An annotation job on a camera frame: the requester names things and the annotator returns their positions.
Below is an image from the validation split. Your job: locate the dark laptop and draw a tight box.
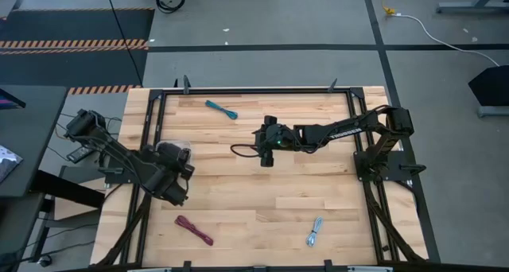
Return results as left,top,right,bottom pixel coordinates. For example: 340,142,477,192
0,87,27,110

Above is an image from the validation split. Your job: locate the black USB-C cable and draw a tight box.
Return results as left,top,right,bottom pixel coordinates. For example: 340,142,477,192
229,143,260,159

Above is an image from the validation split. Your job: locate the grey table leg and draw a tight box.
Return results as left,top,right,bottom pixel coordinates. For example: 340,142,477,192
436,0,509,14

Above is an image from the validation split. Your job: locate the coiled black floor cable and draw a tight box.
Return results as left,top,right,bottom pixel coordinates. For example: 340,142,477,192
155,0,186,14

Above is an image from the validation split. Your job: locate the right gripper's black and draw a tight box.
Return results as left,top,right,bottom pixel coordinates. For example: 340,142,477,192
253,115,304,168

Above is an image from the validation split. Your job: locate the white floor cable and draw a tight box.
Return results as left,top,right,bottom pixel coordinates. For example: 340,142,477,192
391,12,500,68

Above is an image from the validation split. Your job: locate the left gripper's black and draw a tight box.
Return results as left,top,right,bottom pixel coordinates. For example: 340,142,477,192
150,144,196,208

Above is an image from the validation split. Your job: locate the clear plastic bin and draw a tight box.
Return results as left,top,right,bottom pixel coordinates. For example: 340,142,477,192
153,139,192,166

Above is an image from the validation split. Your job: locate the black power brick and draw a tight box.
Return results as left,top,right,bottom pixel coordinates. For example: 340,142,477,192
66,146,95,165

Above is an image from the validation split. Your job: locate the maroon USB-C cable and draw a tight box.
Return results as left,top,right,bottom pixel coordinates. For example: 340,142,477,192
173,215,215,247

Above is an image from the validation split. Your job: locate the long black floor cable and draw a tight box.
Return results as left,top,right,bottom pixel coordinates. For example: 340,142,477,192
103,0,144,88

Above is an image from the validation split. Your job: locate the teal USB-C cable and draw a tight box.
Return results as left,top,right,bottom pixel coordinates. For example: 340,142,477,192
204,99,239,121

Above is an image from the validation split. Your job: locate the black desk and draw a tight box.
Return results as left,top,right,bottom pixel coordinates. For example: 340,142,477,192
0,84,68,199

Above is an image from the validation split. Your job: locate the black stand base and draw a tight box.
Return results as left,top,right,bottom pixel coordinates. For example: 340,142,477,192
468,64,509,119

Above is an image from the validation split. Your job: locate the white USB-C cable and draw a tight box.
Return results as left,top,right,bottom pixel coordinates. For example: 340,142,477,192
305,216,324,248

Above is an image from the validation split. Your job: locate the black white patterned pad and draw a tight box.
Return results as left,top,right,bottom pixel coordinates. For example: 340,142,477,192
0,144,24,185

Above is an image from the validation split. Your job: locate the black aluminium table frame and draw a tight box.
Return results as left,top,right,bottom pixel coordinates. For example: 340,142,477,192
90,76,441,272

